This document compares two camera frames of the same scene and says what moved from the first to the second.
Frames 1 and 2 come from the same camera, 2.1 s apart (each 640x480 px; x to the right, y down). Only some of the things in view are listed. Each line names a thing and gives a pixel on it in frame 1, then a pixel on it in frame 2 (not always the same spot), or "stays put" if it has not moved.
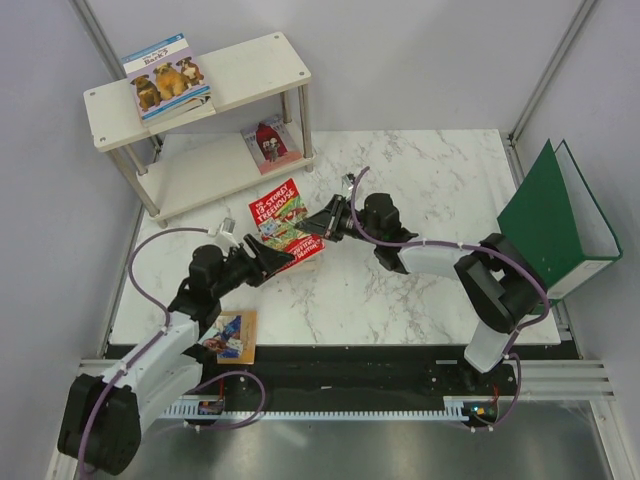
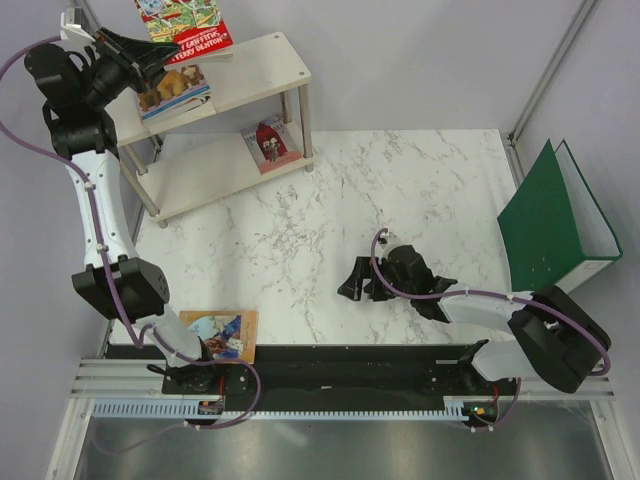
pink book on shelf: x=272 y=143 stays put
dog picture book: x=164 y=75 stays put
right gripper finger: x=327 y=221 -> x=373 y=288
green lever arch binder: x=557 y=218 stays put
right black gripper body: x=349 y=228 -> x=387 y=275
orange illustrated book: x=233 y=337 stays put
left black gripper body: x=236 y=271 -> x=110 y=76
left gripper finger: x=263 y=259 -> x=145 y=56
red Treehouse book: x=276 y=214 -> x=198 y=27
